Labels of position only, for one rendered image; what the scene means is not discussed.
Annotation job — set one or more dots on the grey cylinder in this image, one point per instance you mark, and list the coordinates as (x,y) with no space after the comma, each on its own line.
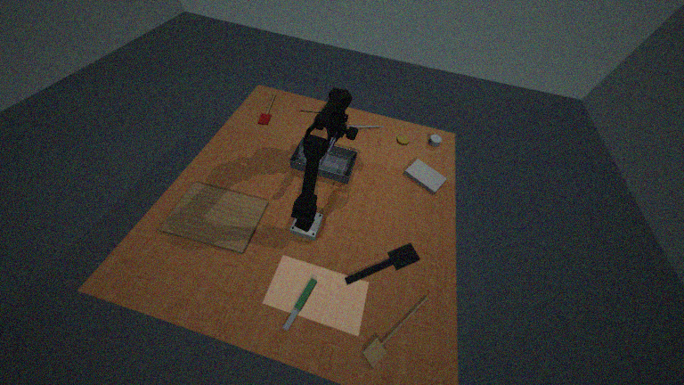
(434,140)

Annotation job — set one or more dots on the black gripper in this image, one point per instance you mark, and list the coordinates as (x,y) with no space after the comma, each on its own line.
(338,125)

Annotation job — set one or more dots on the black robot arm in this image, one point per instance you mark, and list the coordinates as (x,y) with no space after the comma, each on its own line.
(315,147)

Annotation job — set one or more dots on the grey roasting tin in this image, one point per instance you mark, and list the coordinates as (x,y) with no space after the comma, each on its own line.
(338,165)

